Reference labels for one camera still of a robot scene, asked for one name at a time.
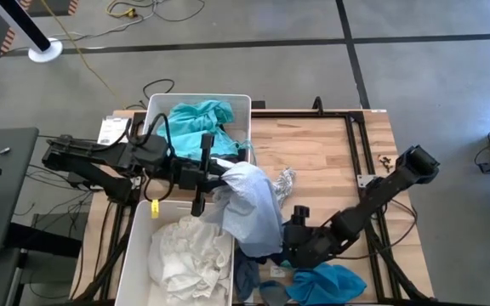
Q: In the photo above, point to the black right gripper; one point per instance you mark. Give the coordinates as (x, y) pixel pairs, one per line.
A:
(313, 244)

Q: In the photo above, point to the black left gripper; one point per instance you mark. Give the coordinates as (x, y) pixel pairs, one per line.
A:
(196, 178)

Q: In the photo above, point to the dark navy knit cloth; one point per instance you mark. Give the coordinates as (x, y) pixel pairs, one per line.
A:
(277, 259)

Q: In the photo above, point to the bright blue fuzzy cloth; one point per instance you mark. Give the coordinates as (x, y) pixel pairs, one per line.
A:
(326, 285)

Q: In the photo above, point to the light blue shirt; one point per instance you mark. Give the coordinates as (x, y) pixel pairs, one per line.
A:
(249, 212)

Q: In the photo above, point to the teal garment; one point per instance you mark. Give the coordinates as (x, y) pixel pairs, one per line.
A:
(194, 127)

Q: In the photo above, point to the white garment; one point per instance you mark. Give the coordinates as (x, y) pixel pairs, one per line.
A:
(185, 263)

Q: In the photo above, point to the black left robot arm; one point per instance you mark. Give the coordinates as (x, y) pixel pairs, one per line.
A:
(100, 155)

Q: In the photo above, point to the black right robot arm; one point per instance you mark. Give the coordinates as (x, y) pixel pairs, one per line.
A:
(398, 178)

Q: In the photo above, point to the white paper tag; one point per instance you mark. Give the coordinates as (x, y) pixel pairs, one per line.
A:
(277, 271)

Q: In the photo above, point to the grey ribbed sock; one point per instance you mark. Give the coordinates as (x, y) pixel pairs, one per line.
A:
(272, 294)

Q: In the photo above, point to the black-and-white striped cloth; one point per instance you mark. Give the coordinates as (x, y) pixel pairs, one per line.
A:
(285, 183)

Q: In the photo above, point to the white perforated laundry basket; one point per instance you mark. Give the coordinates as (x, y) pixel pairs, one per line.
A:
(241, 110)

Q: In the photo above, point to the blue-grey knit cloth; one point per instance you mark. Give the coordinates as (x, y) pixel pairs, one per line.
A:
(247, 276)

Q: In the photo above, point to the silver mounting plate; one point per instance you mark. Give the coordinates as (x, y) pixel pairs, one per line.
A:
(365, 180)

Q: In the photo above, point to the small black parts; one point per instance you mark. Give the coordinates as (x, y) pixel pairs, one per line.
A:
(384, 161)

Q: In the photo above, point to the white weave-pattern laundry basket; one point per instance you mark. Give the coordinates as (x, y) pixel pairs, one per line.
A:
(138, 255)

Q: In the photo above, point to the white paper sheet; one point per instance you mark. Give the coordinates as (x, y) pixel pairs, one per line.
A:
(111, 129)

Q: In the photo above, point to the black clamp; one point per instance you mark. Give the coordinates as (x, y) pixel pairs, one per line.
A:
(318, 106)

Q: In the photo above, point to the dark grey desk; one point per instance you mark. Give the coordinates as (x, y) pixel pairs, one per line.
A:
(7, 191)

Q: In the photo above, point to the white pole round base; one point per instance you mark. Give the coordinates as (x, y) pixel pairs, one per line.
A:
(45, 51)

